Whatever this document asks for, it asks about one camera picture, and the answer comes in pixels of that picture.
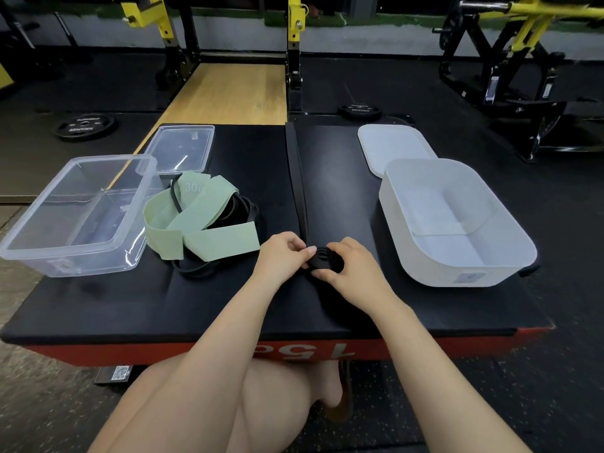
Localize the black plyo platform red side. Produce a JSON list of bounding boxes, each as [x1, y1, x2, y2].
[[0, 114, 556, 369]]

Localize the person's left leg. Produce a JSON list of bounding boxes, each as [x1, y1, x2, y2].
[[88, 352, 346, 453]]

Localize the white plastic bin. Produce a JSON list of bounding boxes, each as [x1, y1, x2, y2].
[[379, 158, 539, 289]]

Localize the light green resistance band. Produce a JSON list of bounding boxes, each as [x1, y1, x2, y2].
[[182, 221, 262, 264], [167, 174, 241, 233], [173, 170, 212, 198], [142, 192, 186, 262]]

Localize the person's right forearm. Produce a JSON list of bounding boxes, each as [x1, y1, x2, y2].
[[376, 299, 533, 453]]

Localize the yellow black exercise machine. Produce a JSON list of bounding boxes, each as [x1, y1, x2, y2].
[[432, 0, 604, 162]]

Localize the brown sandal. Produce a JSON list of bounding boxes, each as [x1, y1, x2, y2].
[[325, 360, 354, 425]]

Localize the clear plastic lid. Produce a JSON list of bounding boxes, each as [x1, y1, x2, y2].
[[137, 125, 216, 176]]

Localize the person's left forearm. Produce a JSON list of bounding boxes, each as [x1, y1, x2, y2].
[[88, 272, 277, 453]]

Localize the black weight plate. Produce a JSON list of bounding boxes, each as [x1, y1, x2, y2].
[[337, 104, 384, 122], [52, 112, 120, 143]]

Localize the white plastic lid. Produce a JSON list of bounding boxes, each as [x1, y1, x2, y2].
[[357, 123, 439, 179]]

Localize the wooden lifting platform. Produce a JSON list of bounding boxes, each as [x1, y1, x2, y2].
[[105, 62, 288, 190]]

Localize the person's left hand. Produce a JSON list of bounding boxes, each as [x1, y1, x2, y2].
[[252, 232, 318, 289]]

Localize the clear plastic container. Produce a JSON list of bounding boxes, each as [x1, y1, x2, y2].
[[0, 154, 164, 279]]

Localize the black upright bar holder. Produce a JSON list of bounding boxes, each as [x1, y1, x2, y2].
[[53, 11, 94, 65]]

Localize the thin black resistance band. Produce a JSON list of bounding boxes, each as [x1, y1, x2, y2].
[[169, 176, 260, 279]]

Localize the yellow black squat rack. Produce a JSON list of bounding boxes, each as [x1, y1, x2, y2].
[[119, 0, 308, 113]]

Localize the person's right hand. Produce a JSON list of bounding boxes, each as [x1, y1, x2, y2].
[[311, 237, 402, 318]]

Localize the wide black resistance band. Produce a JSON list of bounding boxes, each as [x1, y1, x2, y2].
[[284, 121, 346, 276]]

